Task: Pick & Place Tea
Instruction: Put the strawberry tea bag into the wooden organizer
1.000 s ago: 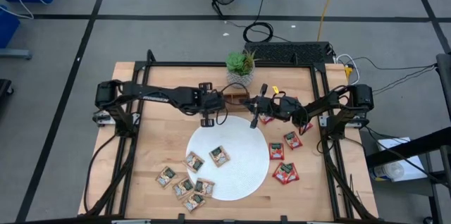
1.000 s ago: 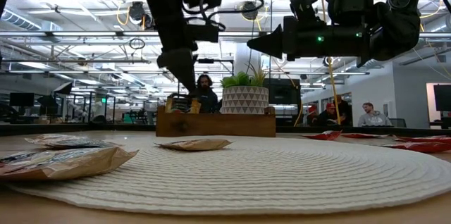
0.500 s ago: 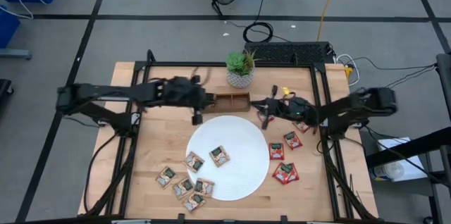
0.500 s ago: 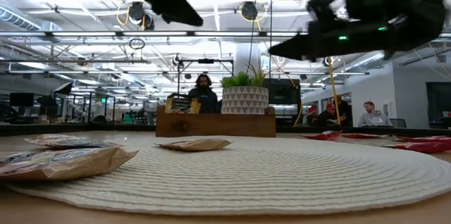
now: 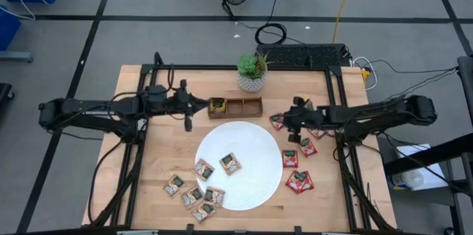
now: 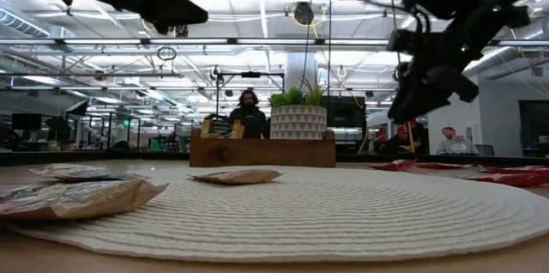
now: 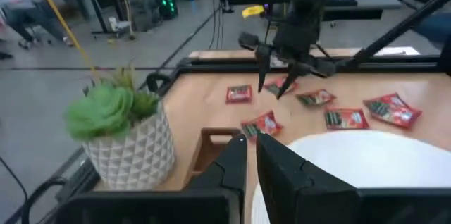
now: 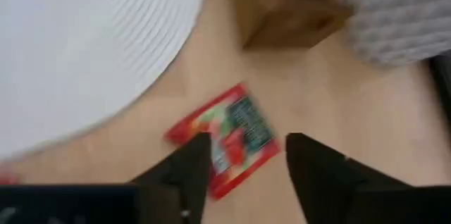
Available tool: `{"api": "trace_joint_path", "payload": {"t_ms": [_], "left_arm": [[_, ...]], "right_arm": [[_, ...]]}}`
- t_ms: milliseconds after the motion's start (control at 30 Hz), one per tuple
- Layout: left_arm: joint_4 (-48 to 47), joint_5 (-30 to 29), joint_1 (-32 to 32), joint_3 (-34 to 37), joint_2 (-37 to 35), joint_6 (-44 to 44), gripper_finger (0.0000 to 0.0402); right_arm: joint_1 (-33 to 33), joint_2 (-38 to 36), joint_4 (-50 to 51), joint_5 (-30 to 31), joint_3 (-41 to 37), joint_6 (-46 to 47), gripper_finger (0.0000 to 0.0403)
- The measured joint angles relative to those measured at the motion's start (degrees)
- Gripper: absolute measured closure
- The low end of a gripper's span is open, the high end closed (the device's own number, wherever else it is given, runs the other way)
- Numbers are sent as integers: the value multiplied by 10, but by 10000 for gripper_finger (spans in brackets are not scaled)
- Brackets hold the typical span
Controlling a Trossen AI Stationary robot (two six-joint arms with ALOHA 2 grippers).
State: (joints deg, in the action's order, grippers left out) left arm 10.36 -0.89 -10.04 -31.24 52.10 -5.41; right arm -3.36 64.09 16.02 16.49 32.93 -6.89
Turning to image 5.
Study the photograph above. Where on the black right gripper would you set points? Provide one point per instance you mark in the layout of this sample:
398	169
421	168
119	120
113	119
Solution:
303	118

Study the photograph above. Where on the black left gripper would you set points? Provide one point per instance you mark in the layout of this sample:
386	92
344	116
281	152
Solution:
177	102

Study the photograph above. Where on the orange tea packet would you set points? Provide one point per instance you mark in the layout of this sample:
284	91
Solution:
217	105

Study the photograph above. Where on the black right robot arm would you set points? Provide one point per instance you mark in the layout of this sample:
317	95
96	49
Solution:
369	111

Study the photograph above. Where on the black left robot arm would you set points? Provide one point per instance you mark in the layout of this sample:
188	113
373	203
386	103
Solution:
92	109

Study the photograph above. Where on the wooden three-compartment tray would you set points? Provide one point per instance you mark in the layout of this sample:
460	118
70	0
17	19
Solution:
244	107

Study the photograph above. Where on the succulent in patterned grey pot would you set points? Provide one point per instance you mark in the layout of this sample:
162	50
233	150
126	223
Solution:
251	81

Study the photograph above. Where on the white round woven placemat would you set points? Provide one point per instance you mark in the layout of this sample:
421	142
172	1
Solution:
255	176

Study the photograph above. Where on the yellow plug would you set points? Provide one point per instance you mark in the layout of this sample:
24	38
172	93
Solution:
366	75

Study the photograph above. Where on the black metal stand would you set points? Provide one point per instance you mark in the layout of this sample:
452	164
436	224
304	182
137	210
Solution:
428	153

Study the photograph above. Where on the white box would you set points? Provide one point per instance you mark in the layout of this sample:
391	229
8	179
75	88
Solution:
434	174

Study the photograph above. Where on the blue cart with grey base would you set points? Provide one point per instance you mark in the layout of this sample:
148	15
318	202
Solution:
7	28

